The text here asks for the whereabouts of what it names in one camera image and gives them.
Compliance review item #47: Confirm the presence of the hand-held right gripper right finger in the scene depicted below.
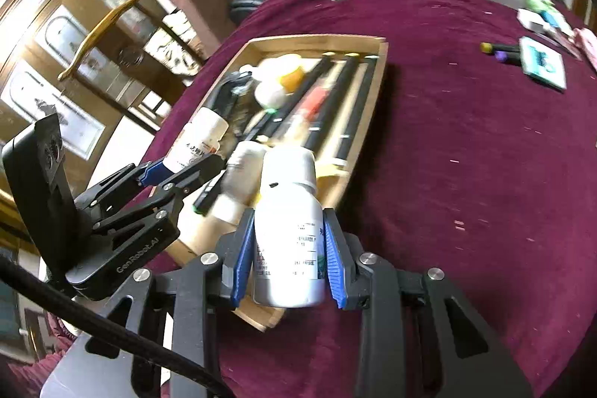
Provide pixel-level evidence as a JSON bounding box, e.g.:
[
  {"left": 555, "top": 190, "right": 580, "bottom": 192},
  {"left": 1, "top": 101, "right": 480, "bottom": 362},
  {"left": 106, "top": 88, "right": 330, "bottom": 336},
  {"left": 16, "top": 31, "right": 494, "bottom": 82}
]
[{"left": 323, "top": 207, "right": 535, "bottom": 398}]

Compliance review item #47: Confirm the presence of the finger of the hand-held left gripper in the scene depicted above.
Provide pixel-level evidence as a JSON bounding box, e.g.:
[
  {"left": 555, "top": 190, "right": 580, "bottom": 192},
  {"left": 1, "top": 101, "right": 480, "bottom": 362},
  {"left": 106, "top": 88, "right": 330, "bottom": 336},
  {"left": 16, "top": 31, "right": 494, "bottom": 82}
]
[
  {"left": 75, "top": 159, "right": 169, "bottom": 213},
  {"left": 92, "top": 153, "right": 225, "bottom": 236}
]

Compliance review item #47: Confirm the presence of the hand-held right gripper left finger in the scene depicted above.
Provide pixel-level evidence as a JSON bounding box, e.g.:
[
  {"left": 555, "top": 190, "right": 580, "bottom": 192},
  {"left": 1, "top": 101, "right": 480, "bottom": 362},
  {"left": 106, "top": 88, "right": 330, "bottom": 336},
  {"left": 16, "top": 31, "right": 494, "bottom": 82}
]
[{"left": 85, "top": 207, "right": 257, "bottom": 398}]

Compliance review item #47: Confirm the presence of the black tube green cap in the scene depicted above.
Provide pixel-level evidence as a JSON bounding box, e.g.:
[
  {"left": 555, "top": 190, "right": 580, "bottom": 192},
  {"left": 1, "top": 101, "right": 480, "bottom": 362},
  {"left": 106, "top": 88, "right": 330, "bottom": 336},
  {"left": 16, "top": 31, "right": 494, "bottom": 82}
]
[{"left": 192, "top": 171, "right": 226, "bottom": 217}]

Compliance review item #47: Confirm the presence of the white medicine bottle red label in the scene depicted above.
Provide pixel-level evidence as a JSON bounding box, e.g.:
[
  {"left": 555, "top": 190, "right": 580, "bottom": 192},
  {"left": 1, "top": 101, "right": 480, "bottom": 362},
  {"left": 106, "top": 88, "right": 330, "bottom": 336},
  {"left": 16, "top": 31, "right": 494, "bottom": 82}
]
[{"left": 165, "top": 107, "right": 231, "bottom": 175}]

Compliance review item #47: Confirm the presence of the white spray bottle red label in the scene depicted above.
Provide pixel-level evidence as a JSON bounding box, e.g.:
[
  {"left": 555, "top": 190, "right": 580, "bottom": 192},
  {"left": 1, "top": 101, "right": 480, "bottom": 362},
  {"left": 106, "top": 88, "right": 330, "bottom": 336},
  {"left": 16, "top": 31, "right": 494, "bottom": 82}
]
[{"left": 212, "top": 140, "right": 268, "bottom": 225}]

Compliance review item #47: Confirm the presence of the large white plastic bottle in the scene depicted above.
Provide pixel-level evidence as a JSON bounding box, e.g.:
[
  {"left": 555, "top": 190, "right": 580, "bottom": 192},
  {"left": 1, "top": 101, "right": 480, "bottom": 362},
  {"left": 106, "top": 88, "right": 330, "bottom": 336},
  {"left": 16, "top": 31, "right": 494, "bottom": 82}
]
[{"left": 253, "top": 145, "right": 326, "bottom": 308}]

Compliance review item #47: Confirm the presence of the black snack bag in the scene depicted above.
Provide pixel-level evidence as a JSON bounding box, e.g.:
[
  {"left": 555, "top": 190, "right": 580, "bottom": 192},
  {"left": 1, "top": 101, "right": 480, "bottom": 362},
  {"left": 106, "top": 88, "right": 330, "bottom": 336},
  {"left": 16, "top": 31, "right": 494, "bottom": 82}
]
[{"left": 205, "top": 70, "right": 256, "bottom": 125}]

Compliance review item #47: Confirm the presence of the wooden tray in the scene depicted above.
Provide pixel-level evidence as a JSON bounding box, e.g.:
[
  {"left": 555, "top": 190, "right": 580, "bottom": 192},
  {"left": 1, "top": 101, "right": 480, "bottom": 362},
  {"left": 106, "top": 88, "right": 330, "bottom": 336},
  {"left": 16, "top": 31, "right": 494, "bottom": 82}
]
[{"left": 148, "top": 34, "right": 390, "bottom": 332}]

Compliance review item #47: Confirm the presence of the white round container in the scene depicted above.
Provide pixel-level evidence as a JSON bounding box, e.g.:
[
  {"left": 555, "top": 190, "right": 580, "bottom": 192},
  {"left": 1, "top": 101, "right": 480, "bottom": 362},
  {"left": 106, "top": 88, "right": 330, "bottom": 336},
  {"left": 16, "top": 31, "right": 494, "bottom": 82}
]
[{"left": 254, "top": 81, "right": 287, "bottom": 110}]

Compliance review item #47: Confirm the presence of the yellow-capped bottle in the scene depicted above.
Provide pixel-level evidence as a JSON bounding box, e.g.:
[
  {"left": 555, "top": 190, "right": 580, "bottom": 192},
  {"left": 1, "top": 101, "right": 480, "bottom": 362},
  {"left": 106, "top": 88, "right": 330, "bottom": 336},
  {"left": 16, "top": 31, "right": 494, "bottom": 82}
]
[{"left": 254, "top": 54, "right": 309, "bottom": 94}]

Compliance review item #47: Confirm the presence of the wooden glass-door cabinet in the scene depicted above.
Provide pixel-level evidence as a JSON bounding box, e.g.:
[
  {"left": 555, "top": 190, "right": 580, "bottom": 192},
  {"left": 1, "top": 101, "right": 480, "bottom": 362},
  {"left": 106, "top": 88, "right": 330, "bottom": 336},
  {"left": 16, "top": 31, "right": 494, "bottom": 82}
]
[{"left": 0, "top": 0, "right": 206, "bottom": 161}]

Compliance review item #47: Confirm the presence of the golden curved ornament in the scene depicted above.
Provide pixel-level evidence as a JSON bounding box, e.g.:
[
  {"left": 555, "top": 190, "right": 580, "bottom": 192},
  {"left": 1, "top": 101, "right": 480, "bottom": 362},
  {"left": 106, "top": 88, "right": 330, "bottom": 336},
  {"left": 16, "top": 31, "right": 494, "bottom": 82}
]
[{"left": 56, "top": 0, "right": 145, "bottom": 82}]

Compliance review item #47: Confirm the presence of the thin black tube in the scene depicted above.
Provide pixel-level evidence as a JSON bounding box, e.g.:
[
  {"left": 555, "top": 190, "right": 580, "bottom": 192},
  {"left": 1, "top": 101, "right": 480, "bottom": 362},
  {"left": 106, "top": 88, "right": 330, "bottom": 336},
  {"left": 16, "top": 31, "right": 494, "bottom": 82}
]
[{"left": 335, "top": 55, "right": 379, "bottom": 162}]

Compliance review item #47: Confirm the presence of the maroon tablecloth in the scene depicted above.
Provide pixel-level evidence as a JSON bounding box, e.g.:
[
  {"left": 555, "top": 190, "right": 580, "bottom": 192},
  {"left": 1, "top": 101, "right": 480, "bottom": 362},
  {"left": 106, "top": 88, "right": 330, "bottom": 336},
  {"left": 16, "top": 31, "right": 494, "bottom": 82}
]
[{"left": 140, "top": 0, "right": 597, "bottom": 398}]

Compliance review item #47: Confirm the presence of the short black tube yellow cap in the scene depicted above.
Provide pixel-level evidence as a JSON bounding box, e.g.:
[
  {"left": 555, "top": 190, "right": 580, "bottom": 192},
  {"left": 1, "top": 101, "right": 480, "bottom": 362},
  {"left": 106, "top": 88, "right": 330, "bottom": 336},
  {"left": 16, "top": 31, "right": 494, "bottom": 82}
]
[{"left": 480, "top": 42, "right": 521, "bottom": 54}]

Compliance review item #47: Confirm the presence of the teal packet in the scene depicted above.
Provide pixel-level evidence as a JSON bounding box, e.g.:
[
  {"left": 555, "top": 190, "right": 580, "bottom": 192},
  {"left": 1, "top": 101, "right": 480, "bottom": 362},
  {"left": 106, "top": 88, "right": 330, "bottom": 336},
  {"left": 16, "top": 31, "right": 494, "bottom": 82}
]
[{"left": 519, "top": 35, "right": 568, "bottom": 92}]

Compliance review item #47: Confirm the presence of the small white box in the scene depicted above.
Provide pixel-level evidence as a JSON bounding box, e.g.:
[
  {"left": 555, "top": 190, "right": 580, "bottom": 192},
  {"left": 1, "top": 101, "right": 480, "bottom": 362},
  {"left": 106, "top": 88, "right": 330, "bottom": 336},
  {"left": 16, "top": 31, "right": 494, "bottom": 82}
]
[{"left": 517, "top": 8, "right": 552, "bottom": 31}]

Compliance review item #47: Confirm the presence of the pink pouch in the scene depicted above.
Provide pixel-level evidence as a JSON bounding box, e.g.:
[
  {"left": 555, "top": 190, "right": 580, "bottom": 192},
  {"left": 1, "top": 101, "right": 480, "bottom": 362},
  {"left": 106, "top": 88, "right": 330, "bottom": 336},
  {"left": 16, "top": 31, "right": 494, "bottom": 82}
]
[{"left": 573, "top": 27, "right": 597, "bottom": 70}]

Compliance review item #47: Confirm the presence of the black braided cable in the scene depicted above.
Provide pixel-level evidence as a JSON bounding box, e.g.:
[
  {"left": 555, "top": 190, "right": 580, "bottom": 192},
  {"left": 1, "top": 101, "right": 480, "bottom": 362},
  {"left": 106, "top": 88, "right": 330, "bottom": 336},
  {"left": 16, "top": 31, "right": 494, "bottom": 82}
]
[{"left": 0, "top": 257, "right": 236, "bottom": 398}]

